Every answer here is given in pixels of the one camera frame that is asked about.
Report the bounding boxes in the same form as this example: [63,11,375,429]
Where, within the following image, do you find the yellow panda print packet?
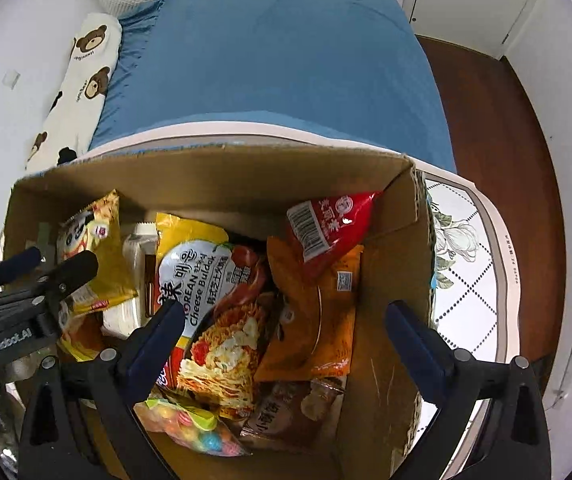
[57,189,139,311]

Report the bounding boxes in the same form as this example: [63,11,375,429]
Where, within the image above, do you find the white bear print pillow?
[24,12,122,171]

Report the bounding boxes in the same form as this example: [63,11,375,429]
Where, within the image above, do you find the red sauce packet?
[286,191,384,283]

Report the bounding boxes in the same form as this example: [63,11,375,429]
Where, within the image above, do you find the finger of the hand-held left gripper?
[0,247,45,292]
[0,250,100,308]

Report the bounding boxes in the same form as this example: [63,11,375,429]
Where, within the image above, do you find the white serrated-edge packet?
[103,222,159,336]

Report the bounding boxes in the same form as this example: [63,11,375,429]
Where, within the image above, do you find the yellow instant noodle packet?
[155,212,271,421]

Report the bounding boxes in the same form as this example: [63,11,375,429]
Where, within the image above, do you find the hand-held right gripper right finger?
[385,300,552,480]

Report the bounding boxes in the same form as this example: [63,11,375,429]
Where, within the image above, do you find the colourful candy ball bag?
[133,385,247,457]

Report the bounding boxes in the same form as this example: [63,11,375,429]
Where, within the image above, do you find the orange snack packet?
[253,237,364,381]

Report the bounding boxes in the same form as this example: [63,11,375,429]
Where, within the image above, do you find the white wardrobe doors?
[381,0,549,58]

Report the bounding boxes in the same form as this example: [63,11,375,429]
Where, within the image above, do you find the blue bed sheet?
[88,0,459,173]

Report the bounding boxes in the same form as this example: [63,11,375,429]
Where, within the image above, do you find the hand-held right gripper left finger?
[18,300,187,480]

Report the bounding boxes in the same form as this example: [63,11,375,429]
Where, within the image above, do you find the brown biscuit packet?
[238,377,347,456]

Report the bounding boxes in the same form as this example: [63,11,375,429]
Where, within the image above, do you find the brown cardboard box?
[3,142,439,480]

